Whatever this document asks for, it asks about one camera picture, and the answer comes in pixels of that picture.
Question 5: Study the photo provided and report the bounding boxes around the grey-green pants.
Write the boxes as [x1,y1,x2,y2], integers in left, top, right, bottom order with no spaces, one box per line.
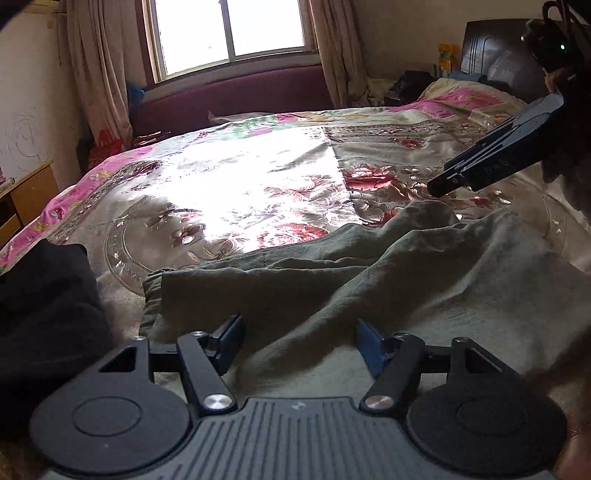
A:
[141,201,590,397]

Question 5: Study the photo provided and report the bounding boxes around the dark wooden headboard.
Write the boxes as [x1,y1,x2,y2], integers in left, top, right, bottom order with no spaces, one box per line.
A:
[460,18,548,103]

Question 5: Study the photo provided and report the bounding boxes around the black folded garment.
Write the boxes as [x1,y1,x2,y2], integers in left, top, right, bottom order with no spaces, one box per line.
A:
[1,240,114,441]

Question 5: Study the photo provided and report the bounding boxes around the black bag by headboard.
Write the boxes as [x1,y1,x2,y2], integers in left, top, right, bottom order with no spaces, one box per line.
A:
[384,70,436,107]

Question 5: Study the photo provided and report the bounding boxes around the right beige curtain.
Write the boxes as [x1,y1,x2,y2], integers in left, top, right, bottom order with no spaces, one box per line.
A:
[310,0,369,108]

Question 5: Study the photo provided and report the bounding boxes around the beige curtain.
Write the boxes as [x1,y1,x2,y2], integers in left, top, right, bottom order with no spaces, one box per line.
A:
[310,0,369,108]
[66,1,132,149]

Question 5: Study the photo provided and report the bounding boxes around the wooden side cabinet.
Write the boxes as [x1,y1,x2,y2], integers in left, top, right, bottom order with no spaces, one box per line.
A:
[0,162,59,247]

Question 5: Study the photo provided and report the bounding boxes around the floral satin bedspread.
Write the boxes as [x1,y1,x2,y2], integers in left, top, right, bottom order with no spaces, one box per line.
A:
[0,77,591,480]

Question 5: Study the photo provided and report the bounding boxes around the red plastic bag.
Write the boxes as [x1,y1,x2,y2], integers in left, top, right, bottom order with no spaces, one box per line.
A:
[87,130,123,170]

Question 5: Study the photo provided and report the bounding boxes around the maroon upholstered bench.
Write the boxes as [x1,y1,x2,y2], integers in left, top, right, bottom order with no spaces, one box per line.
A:
[130,65,334,137]

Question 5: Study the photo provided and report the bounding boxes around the blue bag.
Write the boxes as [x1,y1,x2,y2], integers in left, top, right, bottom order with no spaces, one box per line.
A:
[126,82,145,111]

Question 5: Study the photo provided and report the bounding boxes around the window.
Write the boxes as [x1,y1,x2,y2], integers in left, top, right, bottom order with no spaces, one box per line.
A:
[136,1,318,83]

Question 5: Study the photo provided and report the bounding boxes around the left beige curtain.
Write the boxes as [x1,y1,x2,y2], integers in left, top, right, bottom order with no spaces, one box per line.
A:
[66,1,132,149]

